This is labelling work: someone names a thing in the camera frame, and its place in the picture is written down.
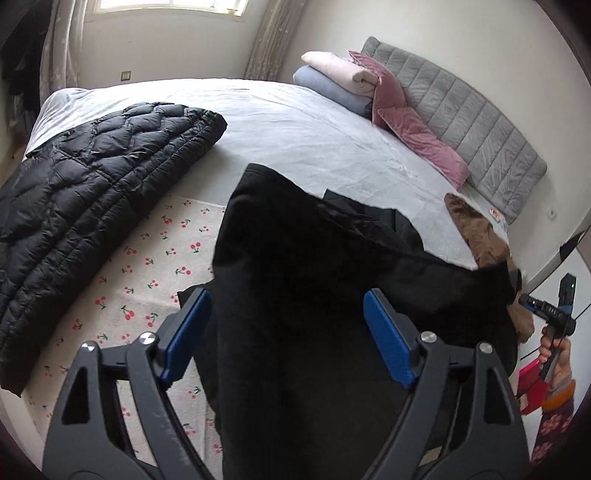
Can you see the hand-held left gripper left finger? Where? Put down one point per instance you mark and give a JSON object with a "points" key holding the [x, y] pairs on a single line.
{"points": [[187, 337]]}

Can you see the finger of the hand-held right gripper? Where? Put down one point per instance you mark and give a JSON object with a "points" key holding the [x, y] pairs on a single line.
{"points": [[517, 284]]}

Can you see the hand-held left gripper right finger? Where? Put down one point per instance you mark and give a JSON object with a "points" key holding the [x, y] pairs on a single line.
{"points": [[385, 341]]}

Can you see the black snap-button jacket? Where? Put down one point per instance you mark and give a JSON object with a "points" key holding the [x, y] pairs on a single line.
{"points": [[300, 323]]}

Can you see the person's right forearm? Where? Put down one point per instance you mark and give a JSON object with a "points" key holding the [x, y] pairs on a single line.
{"points": [[554, 424]]}

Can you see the hanging dark clothes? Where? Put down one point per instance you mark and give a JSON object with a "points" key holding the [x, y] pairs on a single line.
{"points": [[21, 60]]}

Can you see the person's right hand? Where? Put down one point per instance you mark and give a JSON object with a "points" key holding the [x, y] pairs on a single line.
{"points": [[561, 364]]}

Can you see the brown plush item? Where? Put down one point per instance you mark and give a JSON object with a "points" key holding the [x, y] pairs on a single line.
{"points": [[480, 230]]}

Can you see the orange mattress label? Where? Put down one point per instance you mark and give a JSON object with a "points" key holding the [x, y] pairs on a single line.
{"points": [[497, 215]]}

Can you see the cherry print blanket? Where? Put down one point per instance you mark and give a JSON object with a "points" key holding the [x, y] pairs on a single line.
{"points": [[152, 258]]}

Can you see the grey padded headboard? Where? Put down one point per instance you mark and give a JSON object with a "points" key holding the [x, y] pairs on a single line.
{"points": [[475, 124]]}

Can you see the long pink velvet pillow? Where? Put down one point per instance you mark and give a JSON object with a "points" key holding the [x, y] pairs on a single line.
{"points": [[425, 143]]}

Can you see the black quilted down jacket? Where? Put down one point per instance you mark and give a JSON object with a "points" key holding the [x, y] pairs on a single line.
{"points": [[92, 184]]}

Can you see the bed with white sheet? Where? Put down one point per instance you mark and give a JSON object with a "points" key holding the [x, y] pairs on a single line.
{"points": [[300, 129]]}

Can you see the folded light blue blanket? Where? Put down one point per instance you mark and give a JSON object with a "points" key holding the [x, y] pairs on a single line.
{"points": [[328, 90]]}

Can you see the folded pale pink blanket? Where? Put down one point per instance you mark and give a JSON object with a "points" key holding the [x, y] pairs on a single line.
{"points": [[337, 69]]}

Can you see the patterned beige curtain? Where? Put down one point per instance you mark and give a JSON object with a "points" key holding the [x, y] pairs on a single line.
{"points": [[62, 46], [272, 41]]}

